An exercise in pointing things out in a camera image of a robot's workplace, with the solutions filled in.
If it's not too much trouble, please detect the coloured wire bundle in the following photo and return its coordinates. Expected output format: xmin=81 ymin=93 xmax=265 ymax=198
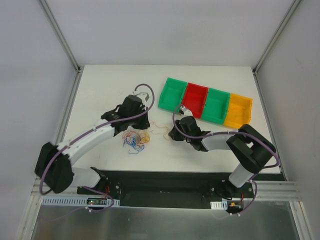
xmin=120 ymin=128 xmax=152 ymax=155

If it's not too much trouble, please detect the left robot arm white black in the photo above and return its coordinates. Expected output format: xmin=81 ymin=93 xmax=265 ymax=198
xmin=34 ymin=92 xmax=150 ymax=195

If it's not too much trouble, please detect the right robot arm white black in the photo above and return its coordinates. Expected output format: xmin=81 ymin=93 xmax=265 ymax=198
xmin=168 ymin=116 xmax=279 ymax=200

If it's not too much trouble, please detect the red plastic bin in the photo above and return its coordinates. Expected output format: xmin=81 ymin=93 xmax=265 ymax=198
xmin=181 ymin=82 xmax=209 ymax=119

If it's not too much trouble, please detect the left green plastic bin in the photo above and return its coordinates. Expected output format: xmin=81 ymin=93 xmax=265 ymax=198
xmin=158 ymin=77 xmax=188 ymax=112

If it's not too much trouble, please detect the green plastic bin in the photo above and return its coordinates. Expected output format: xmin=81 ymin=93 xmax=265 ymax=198
xmin=158 ymin=77 xmax=188 ymax=112
xmin=201 ymin=88 xmax=230 ymax=125

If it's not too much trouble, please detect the right green plastic bin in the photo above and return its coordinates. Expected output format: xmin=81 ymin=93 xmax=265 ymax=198
xmin=201 ymin=88 xmax=230 ymax=125

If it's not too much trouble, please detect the yellow plastic bin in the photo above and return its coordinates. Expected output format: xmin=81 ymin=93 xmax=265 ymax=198
xmin=223 ymin=93 xmax=253 ymax=129

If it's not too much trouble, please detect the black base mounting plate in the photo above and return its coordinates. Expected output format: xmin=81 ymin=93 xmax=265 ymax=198
xmin=76 ymin=169 xmax=253 ymax=210

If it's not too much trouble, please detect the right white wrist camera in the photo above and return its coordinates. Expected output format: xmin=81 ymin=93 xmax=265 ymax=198
xmin=178 ymin=104 xmax=193 ymax=117

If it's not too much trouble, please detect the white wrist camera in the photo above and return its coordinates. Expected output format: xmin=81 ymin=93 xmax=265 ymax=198
xmin=178 ymin=104 xmax=193 ymax=117
xmin=132 ymin=91 xmax=150 ymax=106

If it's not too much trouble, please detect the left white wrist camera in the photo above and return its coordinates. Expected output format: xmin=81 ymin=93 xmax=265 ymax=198
xmin=132 ymin=91 xmax=150 ymax=106

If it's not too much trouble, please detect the right aluminium frame post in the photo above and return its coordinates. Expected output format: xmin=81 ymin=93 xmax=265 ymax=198
xmin=252 ymin=0 xmax=303 ymax=76

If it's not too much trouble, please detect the aluminium frame post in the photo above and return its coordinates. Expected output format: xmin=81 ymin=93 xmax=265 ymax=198
xmin=37 ymin=0 xmax=82 ymax=73
xmin=252 ymin=0 xmax=303 ymax=76

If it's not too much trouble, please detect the right white cable duct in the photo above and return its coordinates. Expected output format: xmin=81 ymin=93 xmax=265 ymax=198
xmin=210 ymin=200 xmax=228 ymax=211

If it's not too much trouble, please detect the white cable duct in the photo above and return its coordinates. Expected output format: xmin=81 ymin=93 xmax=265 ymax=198
xmin=42 ymin=196 xmax=120 ymax=208
xmin=210 ymin=200 xmax=228 ymax=211

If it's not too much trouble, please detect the left white cable duct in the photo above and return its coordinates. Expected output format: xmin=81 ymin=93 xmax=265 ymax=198
xmin=42 ymin=196 xmax=120 ymax=208

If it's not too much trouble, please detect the left aluminium frame post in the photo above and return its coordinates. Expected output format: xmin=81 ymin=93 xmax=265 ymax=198
xmin=37 ymin=0 xmax=82 ymax=73

